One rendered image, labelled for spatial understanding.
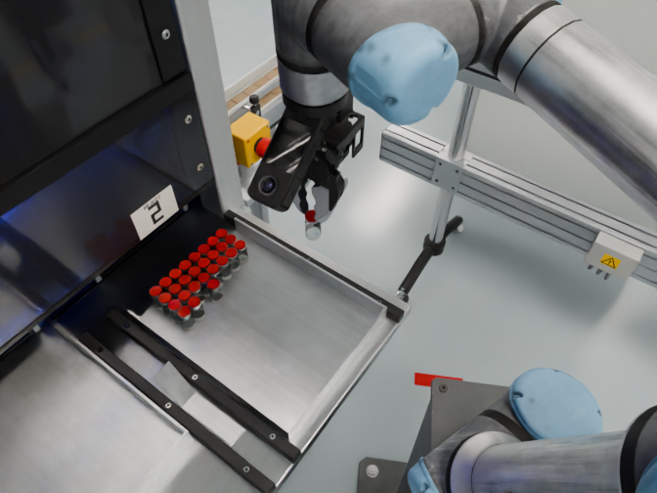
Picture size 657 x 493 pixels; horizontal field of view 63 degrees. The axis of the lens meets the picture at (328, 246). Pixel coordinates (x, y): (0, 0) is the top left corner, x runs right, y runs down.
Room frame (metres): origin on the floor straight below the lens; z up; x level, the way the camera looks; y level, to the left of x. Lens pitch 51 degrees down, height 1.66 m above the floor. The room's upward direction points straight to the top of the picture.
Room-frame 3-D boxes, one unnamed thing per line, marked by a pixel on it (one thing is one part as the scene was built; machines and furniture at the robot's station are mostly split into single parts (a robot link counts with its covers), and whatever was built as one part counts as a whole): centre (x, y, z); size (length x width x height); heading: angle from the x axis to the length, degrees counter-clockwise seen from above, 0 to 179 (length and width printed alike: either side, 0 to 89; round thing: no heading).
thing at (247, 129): (0.82, 0.16, 1.00); 0.08 x 0.07 x 0.07; 54
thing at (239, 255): (0.54, 0.21, 0.90); 0.18 x 0.02 x 0.05; 144
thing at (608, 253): (0.92, -0.79, 0.50); 0.12 x 0.05 x 0.09; 54
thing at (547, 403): (0.27, -0.29, 0.96); 0.13 x 0.12 x 0.14; 125
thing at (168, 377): (0.32, 0.19, 0.91); 0.14 x 0.03 x 0.06; 55
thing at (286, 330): (0.48, 0.12, 0.90); 0.34 x 0.26 x 0.04; 54
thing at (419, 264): (1.28, -0.40, 0.07); 0.50 x 0.08 x 0.14; 144
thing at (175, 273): (0.57, 0.24, 0.90); 0.18 x 0.02 x 0.05; 144
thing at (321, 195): (0.49, -0.01, 1.17); 0.06 x 0.03 x 0.09; 146
